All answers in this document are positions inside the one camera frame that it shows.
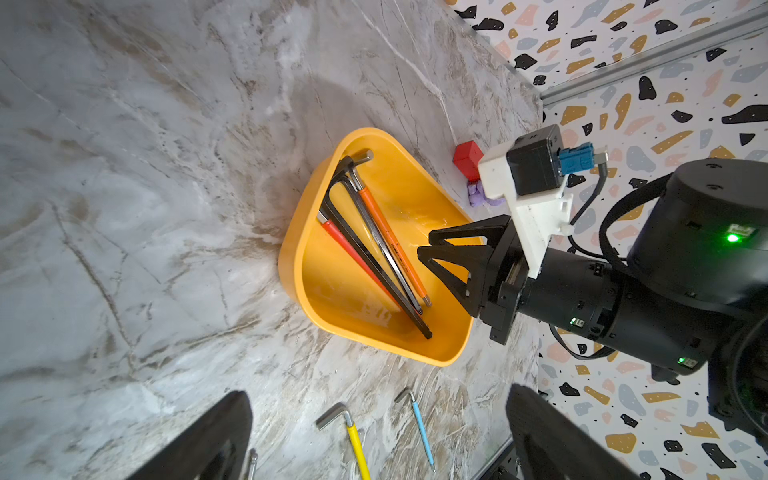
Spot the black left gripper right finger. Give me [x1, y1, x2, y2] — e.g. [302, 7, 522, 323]
[506, 384, 638, 480]

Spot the blue hex key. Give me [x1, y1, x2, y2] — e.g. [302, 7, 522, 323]
[395, 387, 436, 471]

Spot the yellow plastic storage box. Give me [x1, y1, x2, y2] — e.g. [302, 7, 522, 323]
[278, 128, 473, 367]

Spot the red hex key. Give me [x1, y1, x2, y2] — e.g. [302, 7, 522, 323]
[317, 211, 395, 302]

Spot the aluminium corner post right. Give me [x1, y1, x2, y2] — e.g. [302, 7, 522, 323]
[540, 3, 767, 107]

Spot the red block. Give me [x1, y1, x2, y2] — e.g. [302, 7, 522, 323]
[453, 141, 483, 183]

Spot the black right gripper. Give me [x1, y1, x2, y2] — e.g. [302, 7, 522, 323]
[417, 214, 627, 351]

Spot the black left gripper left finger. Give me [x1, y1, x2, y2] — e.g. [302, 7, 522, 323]
[129, 391, 253, 480]

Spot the yellow hex key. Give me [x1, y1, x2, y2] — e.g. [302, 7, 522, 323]
[315, 402, 371, 480]

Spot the long black hex key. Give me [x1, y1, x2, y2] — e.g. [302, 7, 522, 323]
[317, 150, 432, 339]

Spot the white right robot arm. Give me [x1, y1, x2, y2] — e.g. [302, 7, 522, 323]
[417, 158, 767, 441]

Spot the orange hex key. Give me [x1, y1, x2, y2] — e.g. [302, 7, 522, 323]
[348, 149, 432, 311]

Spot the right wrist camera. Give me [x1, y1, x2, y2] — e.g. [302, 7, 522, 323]
[478, 125, 608, 279]

